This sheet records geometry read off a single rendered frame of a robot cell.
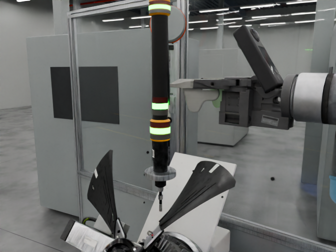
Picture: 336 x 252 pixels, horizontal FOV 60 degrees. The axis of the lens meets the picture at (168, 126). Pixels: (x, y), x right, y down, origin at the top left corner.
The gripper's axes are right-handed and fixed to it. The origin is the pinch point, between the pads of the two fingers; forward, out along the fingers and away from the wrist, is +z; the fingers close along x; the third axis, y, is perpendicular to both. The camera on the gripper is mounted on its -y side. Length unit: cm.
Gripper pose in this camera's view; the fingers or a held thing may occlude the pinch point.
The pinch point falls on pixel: (188, 80)
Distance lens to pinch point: 57.8
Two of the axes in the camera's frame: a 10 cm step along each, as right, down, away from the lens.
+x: 5.9, -1.5, 7.9
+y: 0.0, 9.8, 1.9
